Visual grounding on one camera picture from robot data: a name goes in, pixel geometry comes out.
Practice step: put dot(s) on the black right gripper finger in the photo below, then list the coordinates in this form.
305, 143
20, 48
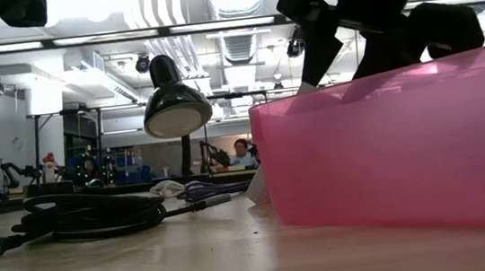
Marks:
448, 30
319, 32

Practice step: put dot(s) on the white card reader product box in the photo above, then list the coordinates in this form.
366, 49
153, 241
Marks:
259, 190

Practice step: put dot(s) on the black background robot arm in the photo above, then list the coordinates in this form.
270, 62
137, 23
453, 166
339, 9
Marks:
213, 154
20, 170

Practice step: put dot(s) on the pink translucent plastic bin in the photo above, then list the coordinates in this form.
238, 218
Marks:
385, 161

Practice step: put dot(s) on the black overhead light bar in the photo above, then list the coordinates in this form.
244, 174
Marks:
164, 31

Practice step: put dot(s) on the person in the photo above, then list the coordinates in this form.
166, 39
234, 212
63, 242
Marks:
242, 155

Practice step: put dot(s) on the red and white object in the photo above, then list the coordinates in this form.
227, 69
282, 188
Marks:
49, 167

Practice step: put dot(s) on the black desk lamp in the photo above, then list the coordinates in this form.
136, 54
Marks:
173, 102

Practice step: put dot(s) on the blue storage bins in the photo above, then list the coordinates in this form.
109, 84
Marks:
131, 172

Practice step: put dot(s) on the black background workstation frame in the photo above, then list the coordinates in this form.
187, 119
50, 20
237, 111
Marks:
86, 110

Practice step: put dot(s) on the black aluminium table frame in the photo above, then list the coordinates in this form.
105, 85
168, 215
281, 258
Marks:
95, 192

